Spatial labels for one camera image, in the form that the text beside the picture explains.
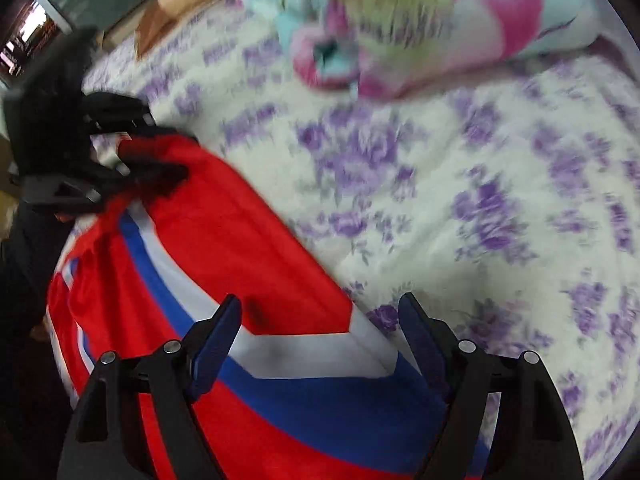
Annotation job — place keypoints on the window with frame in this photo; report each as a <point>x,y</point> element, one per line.
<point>35,26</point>

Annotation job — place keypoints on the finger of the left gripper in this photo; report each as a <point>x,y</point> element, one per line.
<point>141,173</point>
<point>140,115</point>

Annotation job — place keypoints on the folded floral teal blanket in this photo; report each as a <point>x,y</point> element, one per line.
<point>382,49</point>

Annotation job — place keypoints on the red pants with stripes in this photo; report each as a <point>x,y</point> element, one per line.
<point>306,386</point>

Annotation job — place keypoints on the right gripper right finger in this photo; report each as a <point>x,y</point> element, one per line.
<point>533,438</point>

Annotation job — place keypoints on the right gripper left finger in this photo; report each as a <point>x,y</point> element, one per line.
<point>106,437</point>

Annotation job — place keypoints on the purple floral bed sheet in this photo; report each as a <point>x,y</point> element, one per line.
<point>507,200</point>

